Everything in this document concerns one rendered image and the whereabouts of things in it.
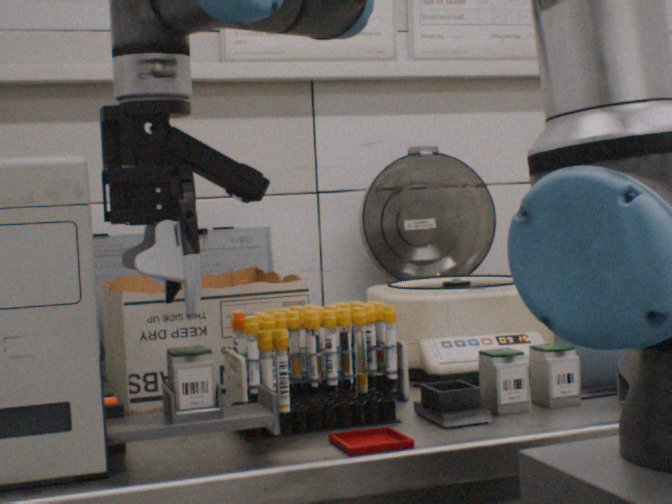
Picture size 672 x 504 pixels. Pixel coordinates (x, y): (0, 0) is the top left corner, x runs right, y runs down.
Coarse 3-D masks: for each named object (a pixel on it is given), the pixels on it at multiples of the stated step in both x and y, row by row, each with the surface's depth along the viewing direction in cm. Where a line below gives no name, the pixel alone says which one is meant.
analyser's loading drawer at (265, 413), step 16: (272, 400) 102; (144, 416) 104; (160, 416) 103; (176, 416) 99; (192, 416) 100; (208, 416) 100; (224, 416) 102; (240, 416) 101; (256, 416) 101; (272, 416) 102; (112, 432) 97; (128, 432) 97; (144, 432) 98; (160, 432) 98; (176, 432) 99; (192, 432) 100; (208, 432) 100; (272, 432) 103
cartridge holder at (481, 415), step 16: (432, 384) 116; (448, 384) 117; (464, 384) 116; (432, 400) 113; (448, 400) 111; (464, 400) 112; (480, 400) 112; (432, 416) 112; (448, 416) 110; (464, 416) 110; (480, 416) 111
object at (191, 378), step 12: (168, 360) 103; (180, 360) 101; (192, 360) 101; (204, 360) 101; (168, 372) 103; (180, 372) 100; (192, 372) 100; (204, 372) 100; (168, 384) 104; (180, 384) 100; (192, 384) 100; (204, 384) 100; (180, 396) 100; (192, 396) 100; (204, 396) 101; (180, 408) 100; (192, 408) 100; (204, 408) 101
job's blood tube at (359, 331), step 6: (354, 330) 116; (360, 330) 116; (354, 336) 116; (360, 336) 116; (360, 342) 116; (360, 348) 116; (360, 354) 116; (366, 354) 117; (360, 360) 116; (366, 360) 116; (360, 366) 116; (366, 366) 116; (360, 372) 116; (366, 372) 116; (360, 378) 116; (366, 378) 116; (360, 384) 116; (366, 384) 116; (360, 390) 116; (366, 390) 116; (360, 396) 116
